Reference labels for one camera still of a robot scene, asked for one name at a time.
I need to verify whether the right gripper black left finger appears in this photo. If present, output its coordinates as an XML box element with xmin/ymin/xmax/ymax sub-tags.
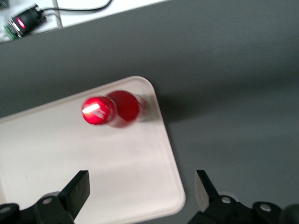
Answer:
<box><xmin>34</xmin><ymin>170</ymin><xmax>91</xmax><ymax>224</ymax></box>

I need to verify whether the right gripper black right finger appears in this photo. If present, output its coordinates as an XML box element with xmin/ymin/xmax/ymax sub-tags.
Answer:
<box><xmin>186</xmin><ymin>169</ymin><xmax>254</xmax><ymax>224</ymax></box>

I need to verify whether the red coke bottle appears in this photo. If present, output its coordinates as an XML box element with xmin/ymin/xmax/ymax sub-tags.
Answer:
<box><xmin>81</xmin><ymin>90</ymin><xmax>149</xmax><ymax>129</ymax></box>

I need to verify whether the beige plastic tray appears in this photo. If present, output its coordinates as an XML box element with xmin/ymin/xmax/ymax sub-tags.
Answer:
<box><xmin>0</xmin><ymin>75</ymin><xmax>186</xmax><ymax>223</ymax></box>

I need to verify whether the black connector with red light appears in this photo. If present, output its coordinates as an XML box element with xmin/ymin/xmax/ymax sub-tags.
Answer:
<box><xmin>3</xmin><ymin>3</ymin><xmax>48</xmax><ymax>40</ymax></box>

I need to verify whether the black connector cable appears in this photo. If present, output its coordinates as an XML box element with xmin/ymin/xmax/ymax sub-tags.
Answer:
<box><xmin>41</xmin><ymin>0</ymin><xmax>113</xmax><ymax>12</ymax></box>

